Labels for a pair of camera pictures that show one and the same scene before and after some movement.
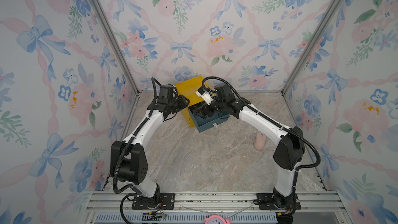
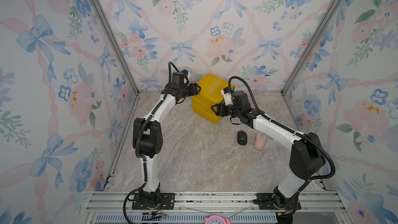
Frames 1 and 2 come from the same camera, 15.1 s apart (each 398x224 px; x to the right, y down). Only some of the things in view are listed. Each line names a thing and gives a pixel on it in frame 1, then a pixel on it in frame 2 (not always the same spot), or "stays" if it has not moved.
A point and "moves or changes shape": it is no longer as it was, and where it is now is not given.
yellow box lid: (188, 88) moves or changes shape
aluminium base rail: (116, 207) stays
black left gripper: (182, 99) to (194, 89)
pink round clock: (216, 219) stays
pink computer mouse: (259, 141) stays
